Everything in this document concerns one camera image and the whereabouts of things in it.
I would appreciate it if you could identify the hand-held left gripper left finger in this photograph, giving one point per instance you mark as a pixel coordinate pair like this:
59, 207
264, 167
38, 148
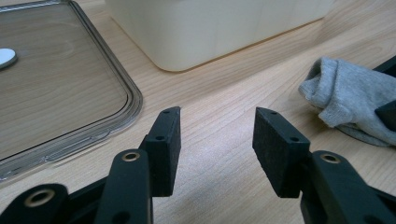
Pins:
165, 149

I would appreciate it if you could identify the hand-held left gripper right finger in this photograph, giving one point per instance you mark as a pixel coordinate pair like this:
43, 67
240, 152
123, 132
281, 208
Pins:
277, 152

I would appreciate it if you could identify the grey sock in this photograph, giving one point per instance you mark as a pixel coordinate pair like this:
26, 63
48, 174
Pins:
351, 90

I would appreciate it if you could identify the cream divided storage box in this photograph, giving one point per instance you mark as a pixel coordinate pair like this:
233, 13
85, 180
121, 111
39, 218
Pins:
202, 31

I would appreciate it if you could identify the transparent box lid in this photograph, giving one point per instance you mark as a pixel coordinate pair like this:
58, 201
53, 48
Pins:
62, 81

